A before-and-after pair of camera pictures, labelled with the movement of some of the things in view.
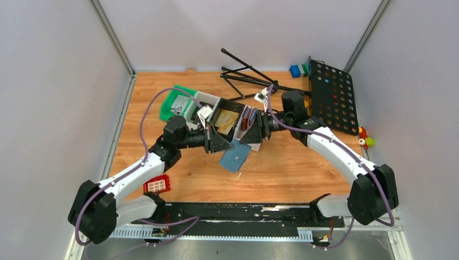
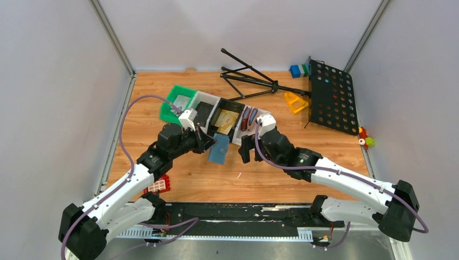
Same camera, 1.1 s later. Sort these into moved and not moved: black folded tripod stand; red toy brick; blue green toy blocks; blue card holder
Moved: blue card holder
Not moved: red toy brick; blue green toy blocks; black folded tripod stand
